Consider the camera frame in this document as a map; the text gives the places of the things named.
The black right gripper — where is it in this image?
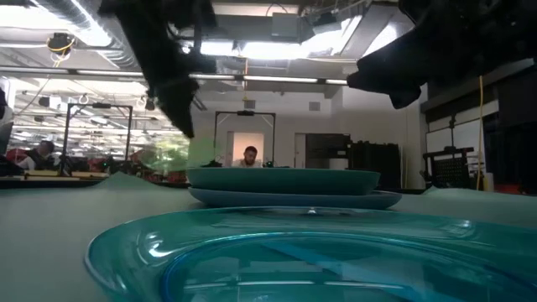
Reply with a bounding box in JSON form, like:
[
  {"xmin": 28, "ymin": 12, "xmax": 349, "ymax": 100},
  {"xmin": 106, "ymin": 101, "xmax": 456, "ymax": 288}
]
[{"xmin": 347, "ymin": 16, "xmax": 500, "ymax": 110}]

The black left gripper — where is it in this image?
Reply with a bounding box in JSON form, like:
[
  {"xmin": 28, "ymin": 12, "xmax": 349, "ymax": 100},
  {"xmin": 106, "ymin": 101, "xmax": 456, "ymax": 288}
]
[{"xmin": 98, "ymin": 0, "xmax": 217, "ymax": 139}]

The clear green plastic plate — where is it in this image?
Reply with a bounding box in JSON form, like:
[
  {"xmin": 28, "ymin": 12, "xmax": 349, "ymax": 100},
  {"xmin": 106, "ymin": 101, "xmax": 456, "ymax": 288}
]
[{"xmin": 140, "ymin": 133, "xmax": 222, "ymax": 174}]

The opaque teal plastic plate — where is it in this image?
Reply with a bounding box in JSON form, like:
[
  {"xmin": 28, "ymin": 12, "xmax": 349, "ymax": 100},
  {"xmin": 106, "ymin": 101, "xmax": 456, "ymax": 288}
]
[{"xmin": 186, "ymin": 167, "xmax": 382, "ymax": 196}]

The blue plastic plate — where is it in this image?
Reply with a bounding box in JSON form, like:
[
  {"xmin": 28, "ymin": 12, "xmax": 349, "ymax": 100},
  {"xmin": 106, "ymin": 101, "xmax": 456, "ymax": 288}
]
[{"xmin": 187, "ymin": 186, "xmax": 403, "ymax": 211}]

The clear teal plastic plate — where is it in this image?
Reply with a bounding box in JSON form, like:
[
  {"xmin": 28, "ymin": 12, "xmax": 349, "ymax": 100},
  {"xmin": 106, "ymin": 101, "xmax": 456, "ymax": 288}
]
[{"xmin": 83, "ymin": 206, "xmax": 537, "ymax": 302}]

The pale door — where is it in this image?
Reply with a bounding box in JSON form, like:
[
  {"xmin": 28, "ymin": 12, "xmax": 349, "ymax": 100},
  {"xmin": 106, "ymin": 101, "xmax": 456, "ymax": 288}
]
[{"xmin": 232, "ymin": 131, "xmax": 265, "ymax": 164}]

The person by pale door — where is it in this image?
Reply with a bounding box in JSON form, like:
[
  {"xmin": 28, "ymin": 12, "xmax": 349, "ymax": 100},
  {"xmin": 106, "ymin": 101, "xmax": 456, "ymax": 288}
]
[{"xmin": 232, "ymin": 145, "xmax": 266, "ymax": 169}]

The dark cabinet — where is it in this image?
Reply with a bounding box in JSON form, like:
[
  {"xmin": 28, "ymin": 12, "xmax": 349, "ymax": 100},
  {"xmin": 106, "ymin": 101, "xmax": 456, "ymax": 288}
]
[{"xmin": 347, "ymin": 141, "xmax": 400, "ymax": 190}]

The whiteboard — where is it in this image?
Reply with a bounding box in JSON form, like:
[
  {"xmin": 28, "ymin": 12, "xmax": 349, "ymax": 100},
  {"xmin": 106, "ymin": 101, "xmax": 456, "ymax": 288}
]
[{"xmin": 425, "ymin": 118, "xmax": 487, "ymax": 169}]

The long ceiling light strip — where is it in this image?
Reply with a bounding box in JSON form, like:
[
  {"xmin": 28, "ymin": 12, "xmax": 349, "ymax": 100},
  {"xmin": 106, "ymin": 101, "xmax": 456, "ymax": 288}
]
[{"xmin": 0, "ymin": 65, "xmax": 349, "ymax": 86}]

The grey ceiling unit box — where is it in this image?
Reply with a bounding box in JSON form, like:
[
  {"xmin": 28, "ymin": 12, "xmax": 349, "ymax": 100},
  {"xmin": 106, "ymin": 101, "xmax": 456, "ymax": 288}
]
[{"xmin": 270, "ymin": 12, "xmax": 301, "ymax": 42}]

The wooden background table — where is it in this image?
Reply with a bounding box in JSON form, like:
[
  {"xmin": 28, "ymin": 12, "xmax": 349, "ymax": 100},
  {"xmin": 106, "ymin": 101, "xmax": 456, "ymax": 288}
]
[{"xmin": 23, "ymin": 169, "xmax": 109, "ymax": 181}]

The black perforated cart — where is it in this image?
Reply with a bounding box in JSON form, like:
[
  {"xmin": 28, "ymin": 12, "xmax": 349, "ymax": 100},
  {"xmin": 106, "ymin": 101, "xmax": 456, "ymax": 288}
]
[{"xmin": 422, "ymin": 145, "xmax": 476, "ymax": 190}]

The person at wooden table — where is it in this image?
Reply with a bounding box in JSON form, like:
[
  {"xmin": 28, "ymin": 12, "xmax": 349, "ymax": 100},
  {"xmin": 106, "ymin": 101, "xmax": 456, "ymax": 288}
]
[{"xmin": 16, "ymin": 140, "xmax": 58, "ymax": 171}]

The green table mat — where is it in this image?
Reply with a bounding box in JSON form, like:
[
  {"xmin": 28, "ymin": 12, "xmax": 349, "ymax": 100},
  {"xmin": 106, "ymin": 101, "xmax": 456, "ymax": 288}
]
[{"xmin": 0, "ymin": 171, "xmax": 537, "ymax": 302}]

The narrow black camera frame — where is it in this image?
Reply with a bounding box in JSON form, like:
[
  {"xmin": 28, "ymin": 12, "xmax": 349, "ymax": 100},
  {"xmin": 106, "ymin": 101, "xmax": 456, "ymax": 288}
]
[{"xmin": 212, "ymin": 110, "xmax": 277, "ymax": 169}]

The wide black camera frame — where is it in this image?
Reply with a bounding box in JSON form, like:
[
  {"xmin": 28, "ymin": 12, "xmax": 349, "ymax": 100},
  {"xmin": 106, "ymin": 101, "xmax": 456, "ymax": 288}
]
[{"xmin": 61, "ymin": 102, "xmax": 134, "ymax": 177}]

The dark wall panel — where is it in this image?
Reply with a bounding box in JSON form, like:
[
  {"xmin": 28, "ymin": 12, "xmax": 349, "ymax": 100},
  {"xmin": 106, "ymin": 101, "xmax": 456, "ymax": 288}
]
[{"xmin": 305, "ymin": 133, "xmax": 352, "ymax": 159}]

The hanging yellow cable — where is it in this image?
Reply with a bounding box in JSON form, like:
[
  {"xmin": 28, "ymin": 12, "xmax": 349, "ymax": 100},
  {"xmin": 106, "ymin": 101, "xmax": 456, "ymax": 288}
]
[{"xmin": 476, "ymin": 75, "xmax": 484, "ymax": 192}]

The yellow ceiling cable coil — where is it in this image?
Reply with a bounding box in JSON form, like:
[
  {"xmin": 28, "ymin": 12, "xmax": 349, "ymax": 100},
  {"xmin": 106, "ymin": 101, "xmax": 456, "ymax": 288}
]
[{"xmin": 45, "ymin": 32, "xmax": 77, "ymax": 68}]

